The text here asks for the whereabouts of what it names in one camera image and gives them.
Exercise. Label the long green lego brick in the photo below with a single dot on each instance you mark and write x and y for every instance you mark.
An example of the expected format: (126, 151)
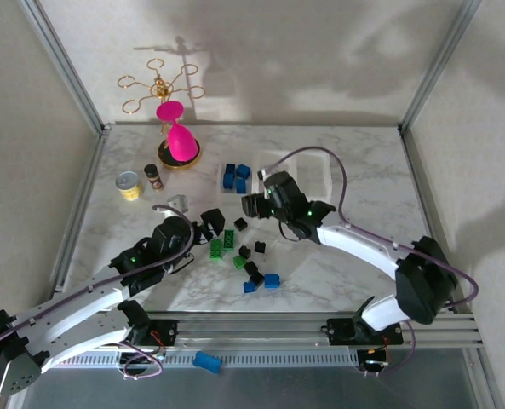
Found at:
(216, 249)
(230, 238)

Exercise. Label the blue lego brick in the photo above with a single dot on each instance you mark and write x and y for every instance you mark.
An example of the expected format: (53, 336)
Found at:
(271, 280)
(230, 169)
(249, 286)
(243, 170)
(227, 180)
(240, 185)

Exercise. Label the black lego brick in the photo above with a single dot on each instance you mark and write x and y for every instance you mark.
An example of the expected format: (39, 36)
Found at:
(240, 223)
(245, 252)
(250, 267)
(260, 246)
(256, 278)

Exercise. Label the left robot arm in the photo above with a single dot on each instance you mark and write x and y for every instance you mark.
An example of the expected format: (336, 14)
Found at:
(77, 311)

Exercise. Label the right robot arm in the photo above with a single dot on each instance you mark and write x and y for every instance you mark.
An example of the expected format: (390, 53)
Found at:
(363, 247)

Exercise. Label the clear three-compartment container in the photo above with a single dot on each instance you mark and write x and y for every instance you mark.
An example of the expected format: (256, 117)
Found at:
(313, 179)

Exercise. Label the black-lidded spice jar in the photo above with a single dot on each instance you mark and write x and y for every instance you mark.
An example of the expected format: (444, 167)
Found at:
(154, 179)

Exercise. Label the yellow tin can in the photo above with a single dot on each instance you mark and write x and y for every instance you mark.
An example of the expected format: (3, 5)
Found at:
(128, 185)

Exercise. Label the pink plastic wine glass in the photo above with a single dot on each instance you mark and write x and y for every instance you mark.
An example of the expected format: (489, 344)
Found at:
(180, 142)

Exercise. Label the left small circuit board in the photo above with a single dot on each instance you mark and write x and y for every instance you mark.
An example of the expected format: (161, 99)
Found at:
(147, 359)

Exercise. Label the small circuit board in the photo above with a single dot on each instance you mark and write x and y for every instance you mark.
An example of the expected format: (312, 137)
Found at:
(373, 363)
(147, 359)

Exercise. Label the blue brick below table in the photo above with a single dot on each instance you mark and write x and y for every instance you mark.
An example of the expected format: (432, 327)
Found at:
(207, 362)

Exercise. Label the right small circuit board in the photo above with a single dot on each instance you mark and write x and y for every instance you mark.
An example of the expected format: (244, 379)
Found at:
(373, 363)

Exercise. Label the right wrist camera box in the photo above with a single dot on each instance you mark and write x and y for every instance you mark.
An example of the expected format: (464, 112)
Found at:
(264, 174)

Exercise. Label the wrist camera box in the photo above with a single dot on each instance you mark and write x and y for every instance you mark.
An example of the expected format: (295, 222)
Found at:
(179, 203)
(264, 174)

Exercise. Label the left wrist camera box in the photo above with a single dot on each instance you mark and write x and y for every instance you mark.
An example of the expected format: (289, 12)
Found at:
(179, 203)

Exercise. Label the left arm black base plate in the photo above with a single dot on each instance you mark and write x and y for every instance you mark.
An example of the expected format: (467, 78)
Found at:
(167, 332)

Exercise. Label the left aluminium side rail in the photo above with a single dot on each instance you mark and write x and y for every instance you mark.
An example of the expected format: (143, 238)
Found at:
(84, 196)

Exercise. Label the aluminium side rail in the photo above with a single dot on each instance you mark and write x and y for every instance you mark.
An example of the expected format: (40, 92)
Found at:
(422, 187)
(84, 196)

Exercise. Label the aluminium mounting rail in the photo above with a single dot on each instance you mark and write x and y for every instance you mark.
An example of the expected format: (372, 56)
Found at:
(252, 330)

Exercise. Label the right aluminium side rail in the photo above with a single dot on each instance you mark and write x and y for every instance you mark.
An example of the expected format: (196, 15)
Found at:
(422, 187)

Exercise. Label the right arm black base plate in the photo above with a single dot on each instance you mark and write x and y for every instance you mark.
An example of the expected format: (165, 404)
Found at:
(339, 330)

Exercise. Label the right aluminium frame post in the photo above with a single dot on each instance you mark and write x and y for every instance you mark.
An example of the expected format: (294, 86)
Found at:
(439, 64)

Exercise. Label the aluminium frame post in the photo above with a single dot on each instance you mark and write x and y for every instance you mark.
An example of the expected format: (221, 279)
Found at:
(64, 64)
(439, 64)

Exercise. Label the left aluminium frame post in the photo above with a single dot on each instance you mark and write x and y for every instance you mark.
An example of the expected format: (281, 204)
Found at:
(64, 64)

